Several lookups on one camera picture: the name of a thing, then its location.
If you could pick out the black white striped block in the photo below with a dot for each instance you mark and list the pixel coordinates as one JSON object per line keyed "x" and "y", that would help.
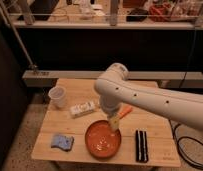
{"x": 141, "y": 146}

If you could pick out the orange carrot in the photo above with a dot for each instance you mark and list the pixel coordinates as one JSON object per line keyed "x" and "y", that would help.
{"x": 126, "y": 110}

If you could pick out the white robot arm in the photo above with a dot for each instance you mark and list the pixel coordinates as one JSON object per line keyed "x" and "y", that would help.
{"x": 114, "y": 89}

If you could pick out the black object on shelf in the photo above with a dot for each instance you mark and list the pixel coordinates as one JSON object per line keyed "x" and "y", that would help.
{"x": 137, "y": 15}

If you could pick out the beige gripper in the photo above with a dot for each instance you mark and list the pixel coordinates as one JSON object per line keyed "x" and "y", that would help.
{"x": 114, "y": 122}

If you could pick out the blue sponge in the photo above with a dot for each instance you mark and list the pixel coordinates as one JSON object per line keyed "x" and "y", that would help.
{"x": 62, "y": 142}

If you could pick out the red object on shelf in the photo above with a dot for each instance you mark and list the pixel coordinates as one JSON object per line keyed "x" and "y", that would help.
{"x": 159, "y": 13}

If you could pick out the grey metal rail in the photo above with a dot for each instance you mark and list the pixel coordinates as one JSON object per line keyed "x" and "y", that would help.
{"x": 164, "y": 79}

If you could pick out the diagonal metal pole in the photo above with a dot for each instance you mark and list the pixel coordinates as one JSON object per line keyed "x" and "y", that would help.
{"x": 32, "y": 65}

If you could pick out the orange plate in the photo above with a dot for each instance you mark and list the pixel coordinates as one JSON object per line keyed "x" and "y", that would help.
{"x": 101, "y": 142}

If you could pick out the white plastic bottle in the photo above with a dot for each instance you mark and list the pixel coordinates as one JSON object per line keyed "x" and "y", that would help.
{"x": 84, "y": 108}

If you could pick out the clear plastic cup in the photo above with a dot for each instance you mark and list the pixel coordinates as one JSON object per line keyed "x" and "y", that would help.
{"x": 58, "y": 96}

